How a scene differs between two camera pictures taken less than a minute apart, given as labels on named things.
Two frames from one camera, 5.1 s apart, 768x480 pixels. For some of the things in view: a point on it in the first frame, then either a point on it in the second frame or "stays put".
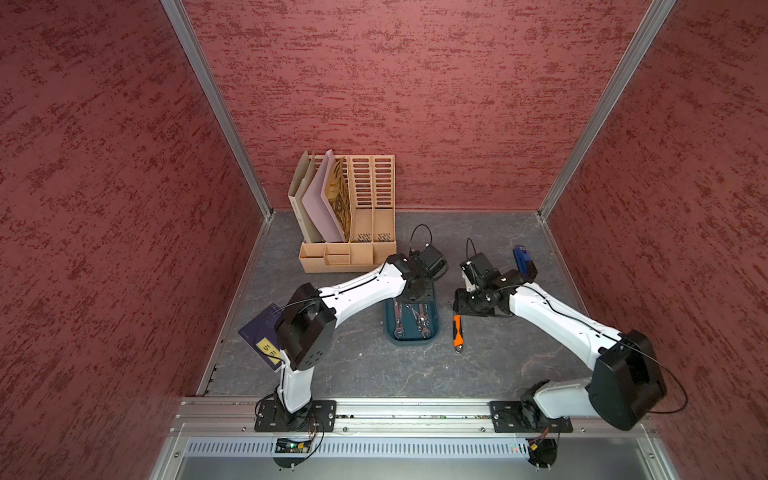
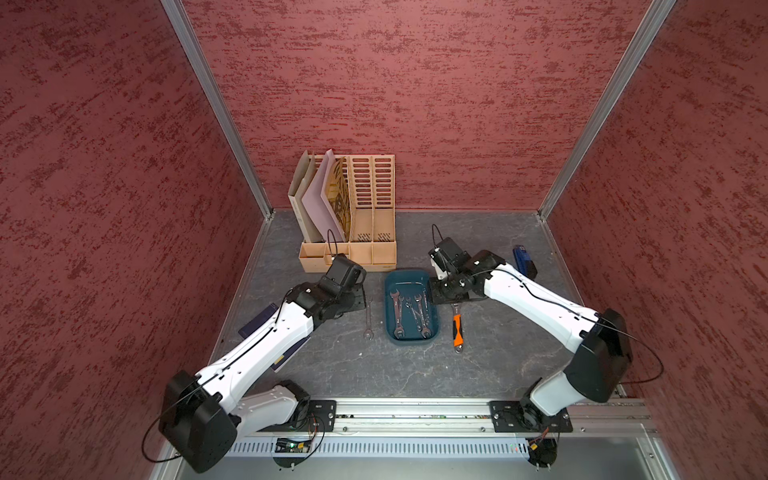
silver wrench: (399, 330) stays put
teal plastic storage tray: (412, 324) stays put
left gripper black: (427, 296) -> (358, 303)
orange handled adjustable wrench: (458, 338) stays put
